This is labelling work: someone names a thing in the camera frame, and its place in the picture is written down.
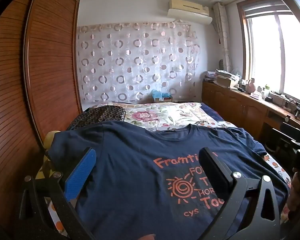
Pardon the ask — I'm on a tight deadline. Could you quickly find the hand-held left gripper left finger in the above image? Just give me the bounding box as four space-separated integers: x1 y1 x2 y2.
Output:
19 147 97 240

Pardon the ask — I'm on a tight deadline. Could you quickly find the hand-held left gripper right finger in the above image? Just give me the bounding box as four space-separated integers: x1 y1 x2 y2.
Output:
199 147 282 240

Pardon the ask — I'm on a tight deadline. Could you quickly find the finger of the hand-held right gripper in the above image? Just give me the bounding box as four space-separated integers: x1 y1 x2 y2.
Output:
272 129 294 143
281 122 300 133

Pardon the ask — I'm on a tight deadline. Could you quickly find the navy printed t-shirt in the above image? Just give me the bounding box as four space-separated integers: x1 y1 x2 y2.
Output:
49 121 289 240

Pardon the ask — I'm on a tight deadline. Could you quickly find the person's left hand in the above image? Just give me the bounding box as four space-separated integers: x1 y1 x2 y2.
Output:
134 233 156 240

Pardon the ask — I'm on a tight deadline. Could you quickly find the orange fruit print bed sheet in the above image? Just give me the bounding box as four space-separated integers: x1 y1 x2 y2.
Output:
44 120 292 240

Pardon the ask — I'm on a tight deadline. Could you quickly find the yellow pillow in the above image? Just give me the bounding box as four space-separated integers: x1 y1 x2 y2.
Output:
37 131 63 180

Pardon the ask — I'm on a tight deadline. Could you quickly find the wooden side cabinet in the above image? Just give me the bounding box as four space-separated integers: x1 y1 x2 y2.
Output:
202 80 300 153

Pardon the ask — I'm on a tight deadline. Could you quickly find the pink figurine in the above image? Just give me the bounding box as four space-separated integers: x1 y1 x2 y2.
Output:
246 78 257 93

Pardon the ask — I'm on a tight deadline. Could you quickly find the floral blanket with navy border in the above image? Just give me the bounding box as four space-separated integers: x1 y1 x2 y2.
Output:
112 102 227 132

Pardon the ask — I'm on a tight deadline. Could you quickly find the stack of papers and boxes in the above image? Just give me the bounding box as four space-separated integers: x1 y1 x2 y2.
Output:
205 69 240 88

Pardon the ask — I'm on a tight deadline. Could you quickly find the small box with blue cloth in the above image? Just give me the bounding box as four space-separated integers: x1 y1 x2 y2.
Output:
151 89 172 99

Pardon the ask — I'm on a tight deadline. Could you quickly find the patterned window curtain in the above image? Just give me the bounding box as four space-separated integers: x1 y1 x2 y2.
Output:
212 2 232 72

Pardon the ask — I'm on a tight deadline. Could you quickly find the wooden door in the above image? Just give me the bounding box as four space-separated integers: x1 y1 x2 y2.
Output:
0 0 82 240

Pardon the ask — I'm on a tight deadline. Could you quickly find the circle-patterned wall curtain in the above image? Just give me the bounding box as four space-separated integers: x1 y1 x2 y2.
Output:
76 21 200 105

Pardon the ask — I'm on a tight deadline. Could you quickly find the wall air conditioner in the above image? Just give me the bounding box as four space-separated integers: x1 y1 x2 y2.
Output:
167 0 213 25

